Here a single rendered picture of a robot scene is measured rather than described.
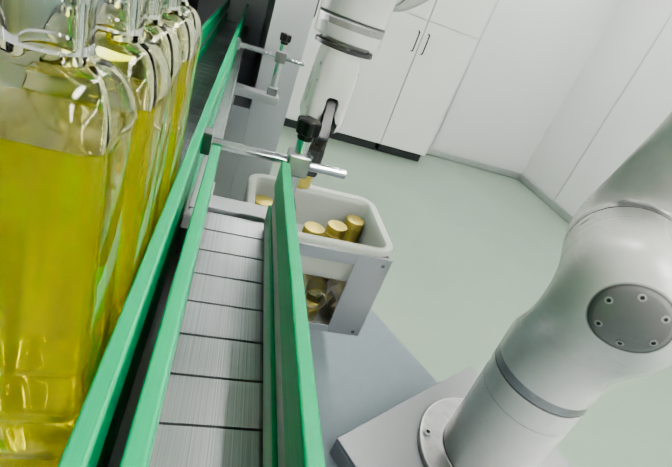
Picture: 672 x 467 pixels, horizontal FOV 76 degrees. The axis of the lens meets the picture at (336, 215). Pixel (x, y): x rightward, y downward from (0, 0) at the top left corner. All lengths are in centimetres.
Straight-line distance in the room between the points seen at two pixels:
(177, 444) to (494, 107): 515
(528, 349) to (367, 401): 32
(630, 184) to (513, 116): 493
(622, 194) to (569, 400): 24
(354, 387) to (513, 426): 28
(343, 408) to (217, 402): 45
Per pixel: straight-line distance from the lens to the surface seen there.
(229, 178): 146
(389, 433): 71
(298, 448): 23
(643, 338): 46
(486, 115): 531
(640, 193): 56
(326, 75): 54
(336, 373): 80
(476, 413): 65
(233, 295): 41
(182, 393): 33
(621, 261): 44
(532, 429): 62
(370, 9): 54
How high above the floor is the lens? 131
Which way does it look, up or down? 26 degrees down
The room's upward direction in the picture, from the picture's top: 21 degrees clockwise
